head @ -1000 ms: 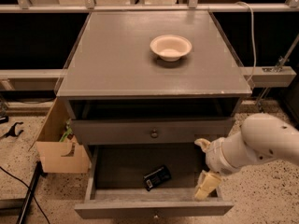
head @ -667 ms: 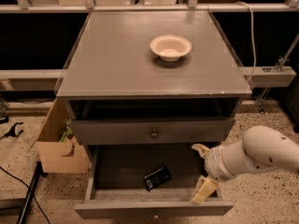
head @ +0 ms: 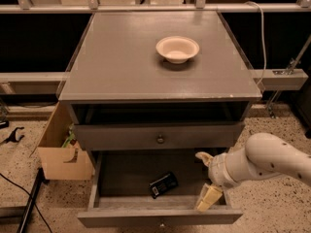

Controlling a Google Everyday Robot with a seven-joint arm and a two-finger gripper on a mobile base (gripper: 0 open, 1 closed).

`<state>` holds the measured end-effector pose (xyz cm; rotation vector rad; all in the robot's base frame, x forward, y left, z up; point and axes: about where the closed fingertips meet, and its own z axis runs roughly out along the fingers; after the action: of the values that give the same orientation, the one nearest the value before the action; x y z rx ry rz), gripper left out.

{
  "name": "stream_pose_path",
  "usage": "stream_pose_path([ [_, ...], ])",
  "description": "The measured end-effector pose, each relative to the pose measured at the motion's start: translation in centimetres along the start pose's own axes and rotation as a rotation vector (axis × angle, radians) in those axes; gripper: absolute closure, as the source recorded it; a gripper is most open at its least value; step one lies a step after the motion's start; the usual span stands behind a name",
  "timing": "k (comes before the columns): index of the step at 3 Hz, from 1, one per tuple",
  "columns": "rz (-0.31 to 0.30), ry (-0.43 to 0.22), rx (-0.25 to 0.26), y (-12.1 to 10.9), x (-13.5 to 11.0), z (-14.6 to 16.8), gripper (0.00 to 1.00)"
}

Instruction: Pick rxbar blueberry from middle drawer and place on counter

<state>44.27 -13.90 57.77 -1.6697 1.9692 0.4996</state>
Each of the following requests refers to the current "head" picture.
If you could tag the black metal floor bar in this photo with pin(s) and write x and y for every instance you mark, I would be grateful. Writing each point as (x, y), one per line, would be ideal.
(30, 205)

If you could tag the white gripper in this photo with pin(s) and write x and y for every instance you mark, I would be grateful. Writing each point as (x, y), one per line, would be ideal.
(216, 171)

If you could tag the blue rxbar blueberry bar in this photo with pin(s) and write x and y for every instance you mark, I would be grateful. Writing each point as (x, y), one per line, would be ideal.
(163, 184)

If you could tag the grey top drawer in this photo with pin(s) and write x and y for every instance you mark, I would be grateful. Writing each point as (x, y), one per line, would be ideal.
(158, 136)

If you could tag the white paper bowl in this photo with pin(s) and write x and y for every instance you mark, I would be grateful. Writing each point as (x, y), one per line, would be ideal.
(177, 49)

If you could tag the black clamp tool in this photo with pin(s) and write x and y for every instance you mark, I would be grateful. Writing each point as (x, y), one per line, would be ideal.
(14, 137)

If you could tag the grey open middle drawer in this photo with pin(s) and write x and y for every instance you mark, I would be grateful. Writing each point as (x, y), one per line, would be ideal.
(120, 194)

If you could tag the aluminium frame rail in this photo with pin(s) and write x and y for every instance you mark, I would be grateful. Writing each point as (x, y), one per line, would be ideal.
(221, 8)

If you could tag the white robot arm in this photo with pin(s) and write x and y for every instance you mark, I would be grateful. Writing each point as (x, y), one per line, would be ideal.
(263, 157)

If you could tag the grey wooden drawer cabinet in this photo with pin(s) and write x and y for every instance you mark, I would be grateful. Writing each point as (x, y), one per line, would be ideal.
(119, 78)

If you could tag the plywood box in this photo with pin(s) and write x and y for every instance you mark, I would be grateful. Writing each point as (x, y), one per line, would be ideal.
(60, 163)

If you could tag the green packet in box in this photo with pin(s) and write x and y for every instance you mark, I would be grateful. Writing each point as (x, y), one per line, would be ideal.
(70, 139)

